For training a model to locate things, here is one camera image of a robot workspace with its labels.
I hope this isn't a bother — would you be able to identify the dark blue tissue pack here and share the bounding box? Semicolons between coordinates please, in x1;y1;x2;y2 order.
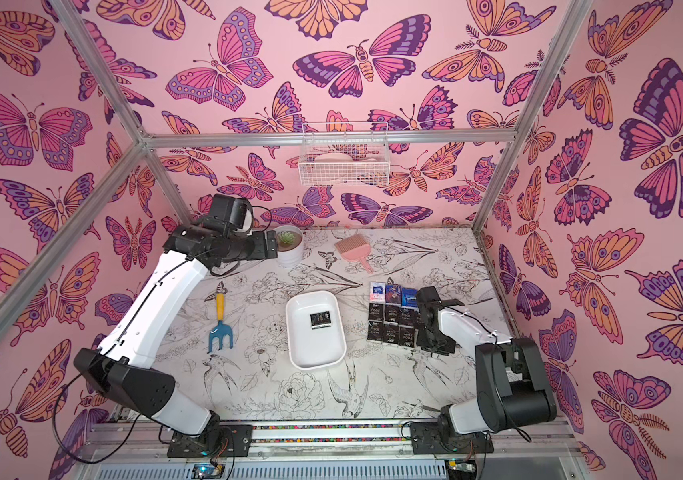
385;283;403;306

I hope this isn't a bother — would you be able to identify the pink blue floral tissue pack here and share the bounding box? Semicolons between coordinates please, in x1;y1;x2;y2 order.
369;282;387;304

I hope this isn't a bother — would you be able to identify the aluminium rail front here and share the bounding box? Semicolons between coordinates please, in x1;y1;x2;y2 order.
80;419;579;460

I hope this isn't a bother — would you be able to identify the white wire wall basket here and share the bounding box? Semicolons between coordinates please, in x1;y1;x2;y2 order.
296;122;391;188

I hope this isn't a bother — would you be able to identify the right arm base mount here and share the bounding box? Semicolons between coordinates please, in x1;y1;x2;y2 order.
407;421;495;456

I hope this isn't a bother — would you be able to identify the white pot with succulent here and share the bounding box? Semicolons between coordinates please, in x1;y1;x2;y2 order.
275;225;305;269

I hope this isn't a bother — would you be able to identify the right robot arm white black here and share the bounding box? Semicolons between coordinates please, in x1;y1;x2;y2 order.
415;287;557;440

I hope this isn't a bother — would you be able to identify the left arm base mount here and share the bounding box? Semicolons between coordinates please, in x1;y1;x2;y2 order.
167;424;254;459

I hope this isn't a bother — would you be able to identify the black sachet bottom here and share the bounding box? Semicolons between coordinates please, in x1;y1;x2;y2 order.
397;325;417;348

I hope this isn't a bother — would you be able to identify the blue garden fork yellow handle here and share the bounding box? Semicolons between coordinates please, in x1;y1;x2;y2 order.
208;282;235;354

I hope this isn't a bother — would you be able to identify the black sachet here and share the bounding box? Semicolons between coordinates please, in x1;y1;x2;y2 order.
367;303;385;322
397;325;417;348
383;323;399;345
383;305;401;325
399;308;419;327
367;321;383;342
310;311;333;330

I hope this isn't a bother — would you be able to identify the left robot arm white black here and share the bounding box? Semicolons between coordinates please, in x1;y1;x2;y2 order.
74;194;278;436

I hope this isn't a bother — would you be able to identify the white oval storage box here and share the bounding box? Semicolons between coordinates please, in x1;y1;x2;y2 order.
286;291;347;371

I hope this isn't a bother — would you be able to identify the pink dustpan brush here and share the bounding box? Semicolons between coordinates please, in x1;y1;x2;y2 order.
335;233;375;274

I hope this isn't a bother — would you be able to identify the black sachet top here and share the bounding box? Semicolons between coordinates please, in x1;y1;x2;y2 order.
383;305;401;325

